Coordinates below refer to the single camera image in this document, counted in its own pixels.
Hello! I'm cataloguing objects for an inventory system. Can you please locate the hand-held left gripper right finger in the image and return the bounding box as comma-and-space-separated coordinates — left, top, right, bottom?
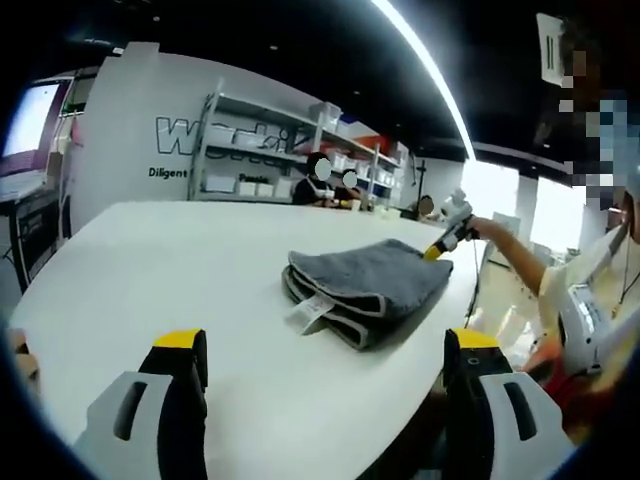
442, 327, 576, 480

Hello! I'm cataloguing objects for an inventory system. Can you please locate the grey towel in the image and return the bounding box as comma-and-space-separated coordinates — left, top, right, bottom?
281, 238, 455, 353

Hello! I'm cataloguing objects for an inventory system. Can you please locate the person's right hand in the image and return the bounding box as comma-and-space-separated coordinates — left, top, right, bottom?
464, 217, 494, 242

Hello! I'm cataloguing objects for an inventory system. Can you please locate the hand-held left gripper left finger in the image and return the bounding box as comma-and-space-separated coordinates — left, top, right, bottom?
72, 327, 209, 480

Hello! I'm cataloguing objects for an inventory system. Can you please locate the row of white storage bins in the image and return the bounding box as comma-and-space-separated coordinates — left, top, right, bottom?
204, 102, 401, 199

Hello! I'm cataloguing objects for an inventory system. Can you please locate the black pole stand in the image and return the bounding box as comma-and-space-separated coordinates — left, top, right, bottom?
409, 154, 430, 214

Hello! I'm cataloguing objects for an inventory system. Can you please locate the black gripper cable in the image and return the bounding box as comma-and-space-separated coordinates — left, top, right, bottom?
464, 237, 486, 329

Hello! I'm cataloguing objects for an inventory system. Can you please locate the long ceiling light strip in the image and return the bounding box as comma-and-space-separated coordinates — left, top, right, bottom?
372, 0, 476, 161

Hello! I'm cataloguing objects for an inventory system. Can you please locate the black desk frame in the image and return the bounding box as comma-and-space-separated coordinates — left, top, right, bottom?
7, 192, 64, 296

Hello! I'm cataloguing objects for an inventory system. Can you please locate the white table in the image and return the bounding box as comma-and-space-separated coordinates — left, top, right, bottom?
7, 199, 494, 480

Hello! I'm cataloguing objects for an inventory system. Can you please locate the large monitor screen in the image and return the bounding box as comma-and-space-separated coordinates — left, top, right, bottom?
1, 82, 69, 176

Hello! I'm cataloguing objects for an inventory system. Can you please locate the grey metal storage shelf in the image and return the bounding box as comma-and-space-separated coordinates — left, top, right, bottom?
187, 89, 406, 204

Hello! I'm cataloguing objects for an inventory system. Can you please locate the ceiling air conditioner vent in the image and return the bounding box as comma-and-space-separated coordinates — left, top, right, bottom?
535, 12, 566, 84

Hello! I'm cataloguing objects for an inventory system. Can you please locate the white chest device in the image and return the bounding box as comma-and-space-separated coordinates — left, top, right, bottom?
557, 279, 626, 376

